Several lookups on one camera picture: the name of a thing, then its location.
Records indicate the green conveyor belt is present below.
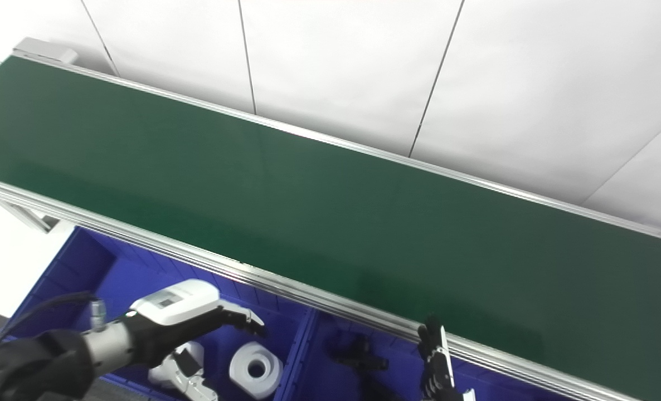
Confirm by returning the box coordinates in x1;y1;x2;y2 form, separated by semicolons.
0;38;661;401

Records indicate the blue plastic bin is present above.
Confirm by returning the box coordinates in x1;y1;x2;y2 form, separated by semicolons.
0;226;315;401
291;312;587;401

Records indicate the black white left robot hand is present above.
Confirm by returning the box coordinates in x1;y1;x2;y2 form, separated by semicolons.
122;278;267;401

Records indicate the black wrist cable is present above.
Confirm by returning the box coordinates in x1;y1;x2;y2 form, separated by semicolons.
0;292;107;357

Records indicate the black plastic part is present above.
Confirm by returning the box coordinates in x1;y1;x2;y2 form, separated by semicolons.
325;334;390;371

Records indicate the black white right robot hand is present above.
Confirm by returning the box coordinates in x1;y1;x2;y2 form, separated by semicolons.
417;316;476;401

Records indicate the white ring-shaped plastic part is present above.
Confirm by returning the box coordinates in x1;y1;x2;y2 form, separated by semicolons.
229;341;284;400

